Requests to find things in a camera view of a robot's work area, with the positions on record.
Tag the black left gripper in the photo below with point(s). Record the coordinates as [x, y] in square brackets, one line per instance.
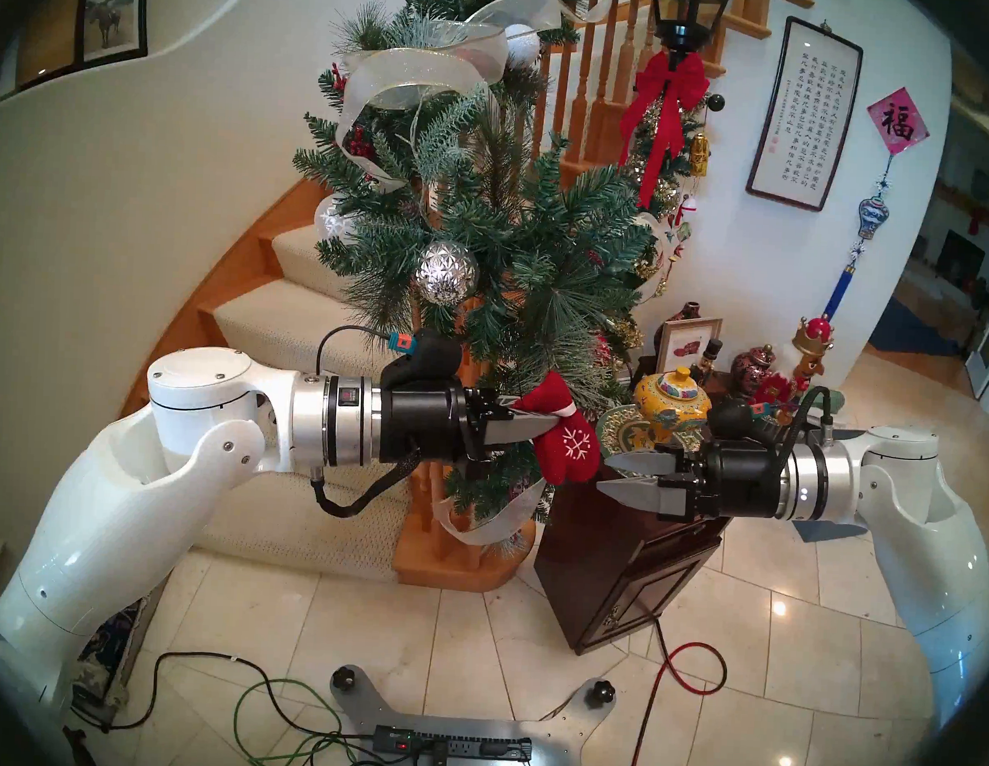
[423, 424]

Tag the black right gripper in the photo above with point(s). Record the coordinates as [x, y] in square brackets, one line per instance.
[744, 479]

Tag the red knitted mitten ornament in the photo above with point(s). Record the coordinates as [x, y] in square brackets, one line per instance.
[573, 455]

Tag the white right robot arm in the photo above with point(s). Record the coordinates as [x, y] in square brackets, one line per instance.
[921, 527]

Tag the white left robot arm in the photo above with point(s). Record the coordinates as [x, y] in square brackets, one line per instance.
[129, 517]

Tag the red ribbed ball ornament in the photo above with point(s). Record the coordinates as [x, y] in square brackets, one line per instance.
[600, 350]

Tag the silver faceted ball ornament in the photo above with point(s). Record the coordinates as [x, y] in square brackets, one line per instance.
[447, 274]

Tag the gold bell ornament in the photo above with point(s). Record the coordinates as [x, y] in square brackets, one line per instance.
[699, 154]

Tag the white glitter ball ornament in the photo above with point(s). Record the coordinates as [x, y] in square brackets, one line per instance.
[521, 46]

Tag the ornate round plate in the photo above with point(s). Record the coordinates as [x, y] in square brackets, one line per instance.
[619, 428]

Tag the yellow porcelain lidded jar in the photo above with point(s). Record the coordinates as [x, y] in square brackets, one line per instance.
[673, 406]

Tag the dark wooden cabinet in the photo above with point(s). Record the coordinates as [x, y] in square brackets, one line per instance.
[609, 563]

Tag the dark wooden side table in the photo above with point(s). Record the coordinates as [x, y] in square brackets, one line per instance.
[719, 388]

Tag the small white framed picture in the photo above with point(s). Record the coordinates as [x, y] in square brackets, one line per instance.
[684, 345]

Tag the small black-hat nutcracker figure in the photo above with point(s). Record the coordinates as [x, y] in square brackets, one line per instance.
[711, 355]

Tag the dark red lidded jar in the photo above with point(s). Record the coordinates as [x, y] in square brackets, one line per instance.
[753, 366]

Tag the green pine garland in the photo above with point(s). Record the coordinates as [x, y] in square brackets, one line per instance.
[549, 258]

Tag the brown ceramic vase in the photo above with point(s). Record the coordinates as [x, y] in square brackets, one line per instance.
[690, 309]

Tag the grey plastic bin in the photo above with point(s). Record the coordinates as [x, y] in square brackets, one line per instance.
[823, 531]

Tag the large red nutcracker figure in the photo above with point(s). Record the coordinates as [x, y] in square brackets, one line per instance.
[811, 343]

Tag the black base knob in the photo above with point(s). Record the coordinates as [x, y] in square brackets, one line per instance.
[343, 678]
[603, 692]

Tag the carpeted wooden staircase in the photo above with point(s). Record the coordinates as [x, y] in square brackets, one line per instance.
[284, 328]

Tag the black power strip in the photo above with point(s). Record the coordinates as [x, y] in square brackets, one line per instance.
[470, 747]

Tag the blue vase tassel hanging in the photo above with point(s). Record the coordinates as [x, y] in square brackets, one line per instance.
[874, 215]

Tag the black ball knob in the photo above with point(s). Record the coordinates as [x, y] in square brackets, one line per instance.
[716, 103]

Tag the red velvet bow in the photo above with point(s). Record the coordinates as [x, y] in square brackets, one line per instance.
[675, 80]

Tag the framed Chinese calligraphy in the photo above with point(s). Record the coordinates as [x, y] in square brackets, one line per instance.
[804, 114]

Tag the black lantern lamp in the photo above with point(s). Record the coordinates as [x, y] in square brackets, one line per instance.
[690, 15]

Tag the red diamond fu sign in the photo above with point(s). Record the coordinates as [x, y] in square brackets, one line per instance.
[898, 122]

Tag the dark floral patterned rug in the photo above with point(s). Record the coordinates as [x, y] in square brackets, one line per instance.
[111, 647]

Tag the black framed horse photo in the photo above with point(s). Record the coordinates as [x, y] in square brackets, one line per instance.
[112, 18]

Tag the brown framed picture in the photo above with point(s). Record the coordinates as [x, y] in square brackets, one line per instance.
[52, 36]

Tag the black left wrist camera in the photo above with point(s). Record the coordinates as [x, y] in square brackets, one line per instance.
[430, 359]

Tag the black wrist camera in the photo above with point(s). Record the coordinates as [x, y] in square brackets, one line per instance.
[430, 359]
[738, 417]

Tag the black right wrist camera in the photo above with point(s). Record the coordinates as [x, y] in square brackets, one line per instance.
[738, 417]

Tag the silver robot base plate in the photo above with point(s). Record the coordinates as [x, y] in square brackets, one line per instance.
[552, 740]

